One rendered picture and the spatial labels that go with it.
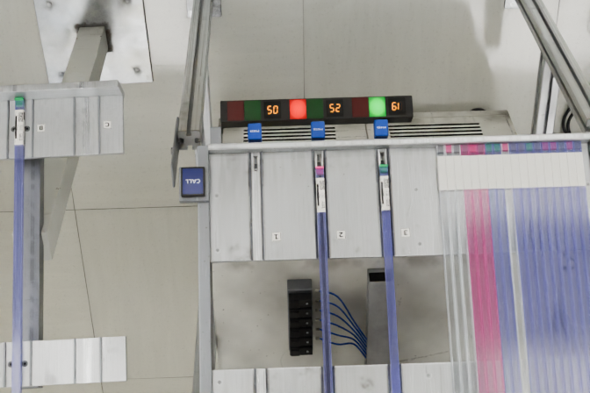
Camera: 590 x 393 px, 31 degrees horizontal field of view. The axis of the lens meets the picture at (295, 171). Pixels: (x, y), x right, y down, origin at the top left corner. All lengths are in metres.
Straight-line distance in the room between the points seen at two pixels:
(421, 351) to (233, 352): 0.39
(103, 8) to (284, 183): 0.85
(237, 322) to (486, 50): 0.91
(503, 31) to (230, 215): 1.02
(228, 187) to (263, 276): 0.35
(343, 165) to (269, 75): 0.78
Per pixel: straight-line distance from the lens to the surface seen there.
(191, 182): 1.80
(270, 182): 1.84
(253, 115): 1.88
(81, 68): 2.36
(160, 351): 3.11
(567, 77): 2.14
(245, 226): 1.82
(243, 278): 2.14
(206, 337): 1.78
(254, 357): 2.27
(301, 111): 1.88
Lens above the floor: 2.30
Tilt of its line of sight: 57 degrees down
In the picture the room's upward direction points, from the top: 177 degrees clockwise
